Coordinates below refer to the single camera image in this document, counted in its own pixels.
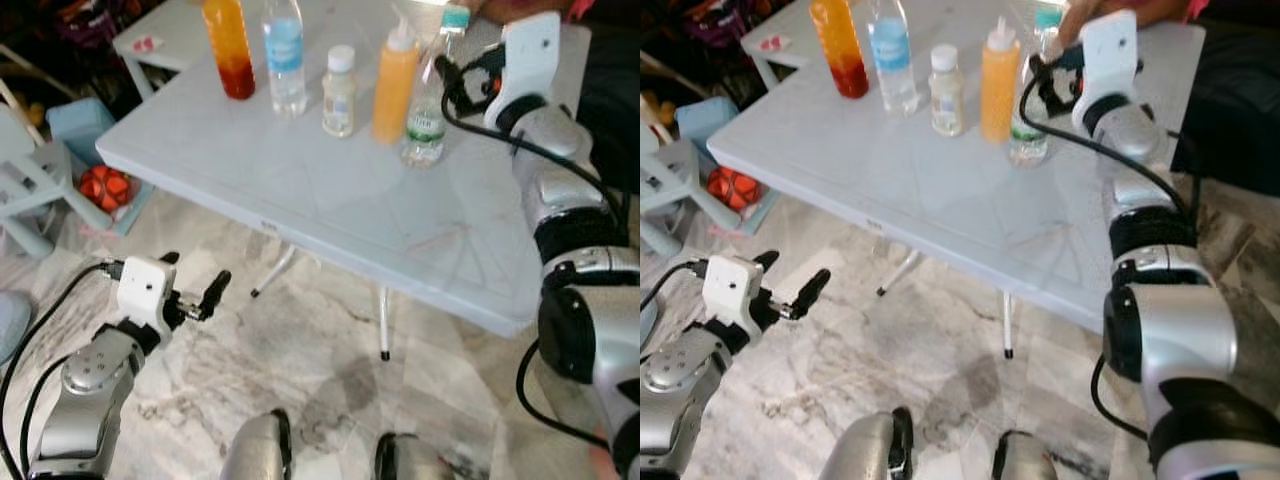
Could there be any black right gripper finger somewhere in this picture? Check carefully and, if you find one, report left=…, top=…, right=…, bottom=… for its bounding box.
left=1035, top=57, right=1062, bottom=114
left=438, top=56, right=472, bottom=114

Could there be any clear bottle teal cap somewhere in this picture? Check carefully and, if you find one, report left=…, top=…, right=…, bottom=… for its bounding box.
left=401, top=5, right=472, bottom=169
left=1007, top=8, right=1064, bottom=169

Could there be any orange squeeze bottle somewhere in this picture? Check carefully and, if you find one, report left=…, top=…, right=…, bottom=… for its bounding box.
left=979, top=16, right=1024, bottom=145
left=371, top=17, right=422, bottom=147

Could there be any person's hand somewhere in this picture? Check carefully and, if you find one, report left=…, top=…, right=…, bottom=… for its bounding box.
left=1058, top=0, right=1191, bottom=49
left=464, top=0, right=573, bottom=27

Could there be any red ball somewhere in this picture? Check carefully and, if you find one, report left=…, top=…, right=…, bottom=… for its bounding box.
left=705, top=164, right=767, bottom=214
left=77, top=164, right=137, bottom=214

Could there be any small clear bottle white cap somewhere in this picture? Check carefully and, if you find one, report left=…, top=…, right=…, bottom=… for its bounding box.
left=321, top=44, right=359, bottom=140
left=927, top=43, right=967, bottom=139

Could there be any white plastic chair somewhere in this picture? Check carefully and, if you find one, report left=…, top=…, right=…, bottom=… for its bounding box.
left=0, top=75, right=113, bottom=261
left=640, top=95, right=723, bottom=259

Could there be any black sofa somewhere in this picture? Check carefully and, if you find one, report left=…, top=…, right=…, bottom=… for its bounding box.
left=1168, top=18, right=1280, bottom=183
left=576, top=18, right=641, bottom=193

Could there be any clear water bottle blue label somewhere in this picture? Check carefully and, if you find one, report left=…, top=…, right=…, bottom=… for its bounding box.
left=262, top=0, right=309, bottom=119
left=866, top=0, right=922, bottom=117

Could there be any light blue box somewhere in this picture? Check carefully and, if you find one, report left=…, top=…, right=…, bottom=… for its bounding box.
left=674, top=96, right=742, bottom=147
left=46, top=96, right=117, bottom=167

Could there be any silver left robot leg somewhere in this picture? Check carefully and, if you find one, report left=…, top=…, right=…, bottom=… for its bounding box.
left=818, top=407, right=914, bottom=480
left=219, top=409, right=294, bottom=480

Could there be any silver robot leg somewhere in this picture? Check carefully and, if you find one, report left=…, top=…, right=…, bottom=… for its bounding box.
left=818, top=407, right=914, bottom=480
left=991, top=429, right=1063, bottom=480
left=374, top=431, right=453, bottom=480
left=219, top=409, right=294, bottom=480

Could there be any orange and red juice bottle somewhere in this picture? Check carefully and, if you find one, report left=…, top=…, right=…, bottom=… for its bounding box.
left=807, top=0, right=872, bottom=100
left=202, top=0, right=258, bottom=102

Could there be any small white side table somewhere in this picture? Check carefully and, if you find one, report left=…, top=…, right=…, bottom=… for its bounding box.
left=739, top=0, right=833, bottom=93
left=111, top=0, right=217, bottom=99

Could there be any silver right robot leg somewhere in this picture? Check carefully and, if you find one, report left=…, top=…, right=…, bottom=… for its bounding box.
left=991, top=429, right=1063, bottom=480
left=374, top=431, right=453, bottom=480

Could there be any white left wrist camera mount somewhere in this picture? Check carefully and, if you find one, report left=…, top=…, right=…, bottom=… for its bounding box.
left=701, top=254, right=767, bottom=337
left=116, top=255, right=180, bottom=337

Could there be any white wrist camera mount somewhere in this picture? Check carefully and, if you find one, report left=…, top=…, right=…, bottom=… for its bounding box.
left=1071, top=9, right=1142, bottom=137
left=484, top=11, right=564, bottom=132
left=701, top=254, right=767, bottom=337
left=116, top=255, right=180, bottom=337

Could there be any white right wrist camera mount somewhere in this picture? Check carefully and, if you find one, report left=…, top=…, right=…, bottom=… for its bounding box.
left=484, top=11, right=564, bottom=132
left=1071, top=9, right=1142, bottom=137

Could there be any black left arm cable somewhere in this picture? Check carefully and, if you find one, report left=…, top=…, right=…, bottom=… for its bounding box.
left=640, top=258, right=708, bottom=313
left=0, top=258, right=124, bottom=480

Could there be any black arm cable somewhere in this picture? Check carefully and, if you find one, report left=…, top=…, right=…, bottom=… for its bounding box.
left=1088, top=353, right=1153, bottom=442
left=1017, top=55, right=1201, bottom=227
left=0, top=258, right=124, bottom=480
left=640, top=258, right=708, bottom=313
left=439, top=58, right=633, bottom=227
left=514, top=338, right=607, bottom=447

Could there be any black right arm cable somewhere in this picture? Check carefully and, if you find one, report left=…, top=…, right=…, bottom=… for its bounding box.
left=1017, top=55, right=1201, bottom=227
left=514, top=338, right=607, bottom=447
left=1088, top=353, right=1153, bottom=442
left=439, top=58, right=633, bottom=227

